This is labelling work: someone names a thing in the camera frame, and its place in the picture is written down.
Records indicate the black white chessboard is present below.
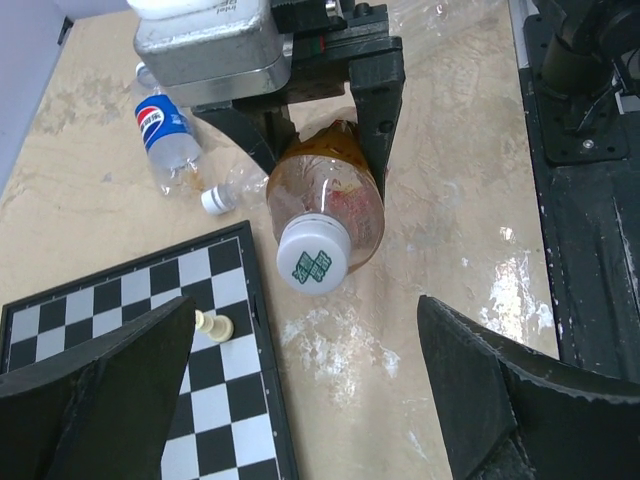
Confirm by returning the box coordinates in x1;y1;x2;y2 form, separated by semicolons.
1;222;299;479

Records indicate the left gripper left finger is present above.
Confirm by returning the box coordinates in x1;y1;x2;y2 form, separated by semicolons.
1;297;195;479

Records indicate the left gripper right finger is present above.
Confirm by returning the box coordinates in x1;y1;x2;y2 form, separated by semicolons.
417;295;639;479

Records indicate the amber drink bottle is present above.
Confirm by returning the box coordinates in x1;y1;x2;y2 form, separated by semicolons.
266;119;385;278

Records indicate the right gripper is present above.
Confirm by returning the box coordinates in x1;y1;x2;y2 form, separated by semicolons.
192;1;405;188

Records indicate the clear empty bottle centre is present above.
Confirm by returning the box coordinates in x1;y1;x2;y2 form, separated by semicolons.
200;161;269;216

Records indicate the white bottle cap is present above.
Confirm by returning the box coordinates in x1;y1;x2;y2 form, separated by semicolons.
276;213;351;295

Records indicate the pepsi label bottle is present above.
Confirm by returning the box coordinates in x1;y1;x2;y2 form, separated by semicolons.
131;62;204;196

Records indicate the white chess piece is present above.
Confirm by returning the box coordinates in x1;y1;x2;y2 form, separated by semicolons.
195;310;234;343

